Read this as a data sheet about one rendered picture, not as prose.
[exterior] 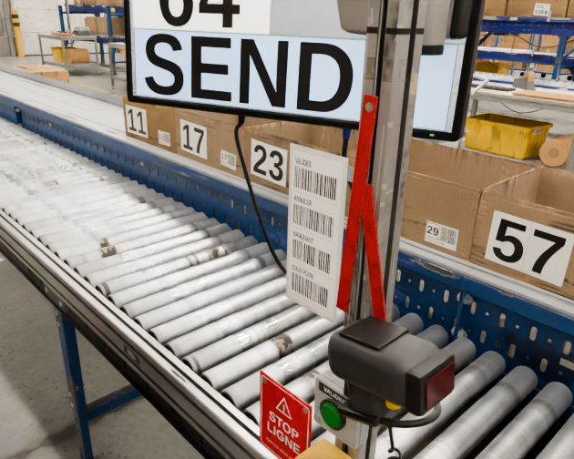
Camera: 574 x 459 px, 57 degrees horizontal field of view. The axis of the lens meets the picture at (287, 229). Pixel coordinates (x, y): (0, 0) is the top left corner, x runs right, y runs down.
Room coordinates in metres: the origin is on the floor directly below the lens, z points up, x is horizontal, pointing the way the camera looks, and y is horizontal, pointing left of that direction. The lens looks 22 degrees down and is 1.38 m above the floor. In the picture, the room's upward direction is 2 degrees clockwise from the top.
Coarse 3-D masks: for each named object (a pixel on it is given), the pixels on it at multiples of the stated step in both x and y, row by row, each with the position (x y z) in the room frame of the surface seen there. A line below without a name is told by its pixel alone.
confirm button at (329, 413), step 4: (324, 404) 0.49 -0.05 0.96; (328, 404) 0.49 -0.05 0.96; (332, 404) 0.49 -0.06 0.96; (324, 408) 0.49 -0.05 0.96; (328, 408) 0.49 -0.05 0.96; (332, 408) 0.48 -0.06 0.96; (324, 412) 0.49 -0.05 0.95; (328, 412) 0.49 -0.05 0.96; (332, 412) 0.48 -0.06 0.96; (336, 412) 0.48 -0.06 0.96; (324, 416) 0.49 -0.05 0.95; (328, 416) 0.49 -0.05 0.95; (332, 416) 0.48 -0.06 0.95; (336, 416) 0.48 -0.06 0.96; (340, 416) 0.48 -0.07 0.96; (324, 420) 0.49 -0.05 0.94; (328, 420) 0.48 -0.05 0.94; (332, 420) 0.48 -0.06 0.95; (336, 420) 0.48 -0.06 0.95; (340, 420) 0.48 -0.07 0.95; (328, 424) 0.48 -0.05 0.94; (332, 424) 0.48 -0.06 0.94; (336, 424) 0.48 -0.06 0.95; (340, 424) 0.48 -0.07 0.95
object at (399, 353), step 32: (352, 352) 0.43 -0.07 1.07; (384, 352) 0.42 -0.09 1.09; (416, 352) 0.41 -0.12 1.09; (448, 352) 0.42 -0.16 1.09; (352, 384) 0.45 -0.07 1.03; (384, 384) 0.40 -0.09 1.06; (416, 384) 0.38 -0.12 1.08; (448, 384) 0.40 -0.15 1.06; (352, 416) 0.44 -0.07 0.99; (384, 416) 0.43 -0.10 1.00
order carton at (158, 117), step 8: (128, 104) 2.13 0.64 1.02; (136, 104) 2.09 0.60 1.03; (144, 104) 2.04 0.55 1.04; (152, 112) 2.00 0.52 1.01; (160, 112) 1.96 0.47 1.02; (168, 112) 1.93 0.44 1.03; (152, 120) 2.01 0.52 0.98; (160, 120) 1.97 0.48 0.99; (168, 120) 1.93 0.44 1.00; (152, 128) 2.01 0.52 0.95; (160, 128) 1.97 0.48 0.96; (168, 128) 1.93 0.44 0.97; (128, 136) 2.15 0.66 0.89; (136, 136) 2.11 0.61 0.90; (152, 136) 2.01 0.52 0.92; (176, 136) 1.90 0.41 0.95; (152, 144) 2.02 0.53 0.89; (160, 144) 1.98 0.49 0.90; (176, 144) 1.90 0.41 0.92; (176, 152) 1.90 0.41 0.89
